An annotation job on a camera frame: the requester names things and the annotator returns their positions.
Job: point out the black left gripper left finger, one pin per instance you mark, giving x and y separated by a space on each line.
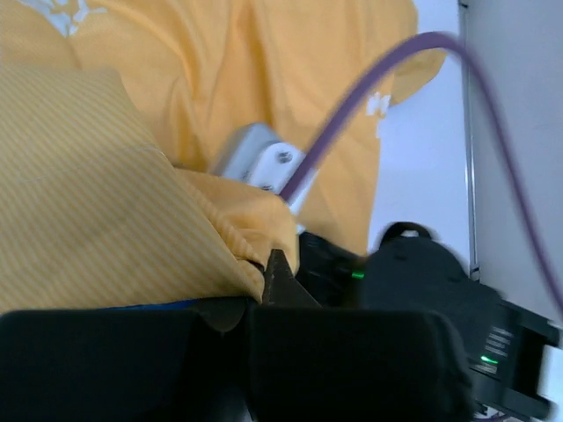
173 362

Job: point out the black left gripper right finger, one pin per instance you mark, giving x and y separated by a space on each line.
308 363

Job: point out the orange and blue pillowcase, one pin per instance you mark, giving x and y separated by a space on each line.
113 111

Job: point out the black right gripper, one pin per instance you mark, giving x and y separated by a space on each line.
504 343

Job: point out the aluminium side rail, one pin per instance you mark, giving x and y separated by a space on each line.
474 268

